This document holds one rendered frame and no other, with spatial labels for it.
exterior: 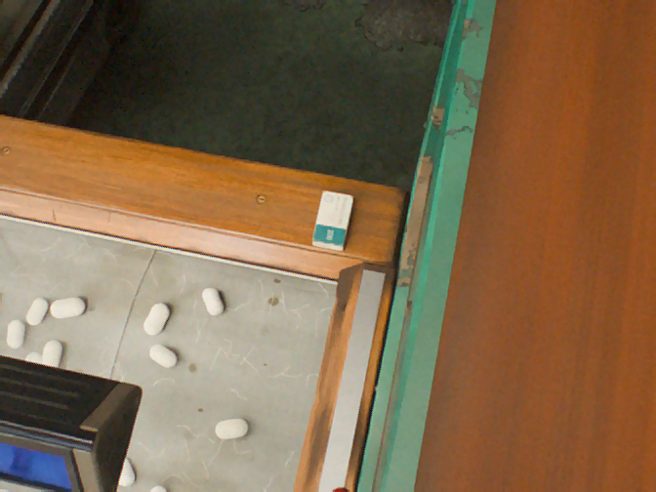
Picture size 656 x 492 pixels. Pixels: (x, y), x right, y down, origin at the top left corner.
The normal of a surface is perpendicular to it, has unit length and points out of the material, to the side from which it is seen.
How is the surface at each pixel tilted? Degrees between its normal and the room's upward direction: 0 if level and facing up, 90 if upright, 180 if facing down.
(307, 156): 0
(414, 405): 0
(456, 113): 0
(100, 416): 58
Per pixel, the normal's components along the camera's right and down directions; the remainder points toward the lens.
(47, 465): -0.19, 0.65
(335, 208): -0.04, -0.28
